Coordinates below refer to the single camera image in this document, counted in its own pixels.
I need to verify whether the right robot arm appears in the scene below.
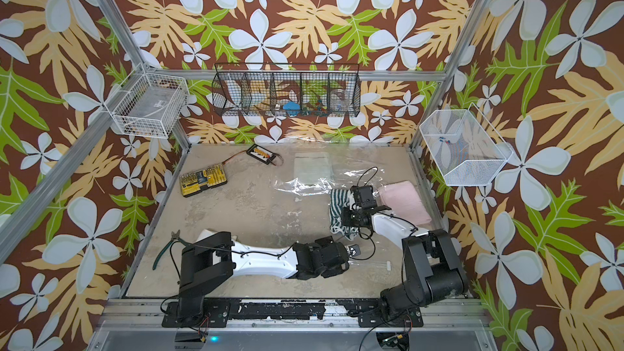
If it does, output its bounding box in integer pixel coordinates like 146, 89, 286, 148
330, 185, 469, 323

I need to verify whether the white wire basket left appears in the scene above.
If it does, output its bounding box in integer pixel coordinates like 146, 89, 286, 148
106, 64, 189, 139

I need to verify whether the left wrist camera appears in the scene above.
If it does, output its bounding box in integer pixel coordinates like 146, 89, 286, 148
347, 244, 362, 258

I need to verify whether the black wire basket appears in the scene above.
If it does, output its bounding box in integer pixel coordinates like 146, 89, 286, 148
210, 63, 362, 118

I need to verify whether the black battery holder with wires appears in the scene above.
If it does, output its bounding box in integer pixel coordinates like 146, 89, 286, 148
245, 144, 284, 167

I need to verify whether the white mesh basket right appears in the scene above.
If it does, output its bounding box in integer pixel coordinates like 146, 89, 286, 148
419, 104, 514, 187

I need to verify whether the clear plastic vacuum bag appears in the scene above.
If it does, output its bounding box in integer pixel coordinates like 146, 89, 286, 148
276, 152, 432, 280

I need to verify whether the pink folded towel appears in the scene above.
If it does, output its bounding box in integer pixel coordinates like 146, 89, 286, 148
379, 180, 432, 226

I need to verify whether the yellow screwdriver bit case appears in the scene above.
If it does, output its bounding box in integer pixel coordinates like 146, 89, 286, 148
180, 163, 228, 198

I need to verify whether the pale green folded towel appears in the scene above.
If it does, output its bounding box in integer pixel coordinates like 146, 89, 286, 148
293, 152, 333, 185

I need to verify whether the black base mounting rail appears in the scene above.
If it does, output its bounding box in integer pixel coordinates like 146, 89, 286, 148
161, 297, 424, 328

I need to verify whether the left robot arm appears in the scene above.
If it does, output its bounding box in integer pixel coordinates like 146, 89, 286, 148
162, 230, 349, 328

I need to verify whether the green white striped towel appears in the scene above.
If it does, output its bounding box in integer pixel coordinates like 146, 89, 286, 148
329, 188, 359, 241

